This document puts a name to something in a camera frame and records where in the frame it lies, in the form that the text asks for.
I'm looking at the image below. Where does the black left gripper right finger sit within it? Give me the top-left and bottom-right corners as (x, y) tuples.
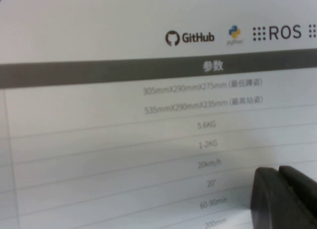
(278, 165), (317, 229)

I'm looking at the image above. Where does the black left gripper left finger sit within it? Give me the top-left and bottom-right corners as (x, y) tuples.
(249, 166), (308, 229)

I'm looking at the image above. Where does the white robot catalogue book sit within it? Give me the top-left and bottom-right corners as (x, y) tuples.
(0, 0), (317, 229)

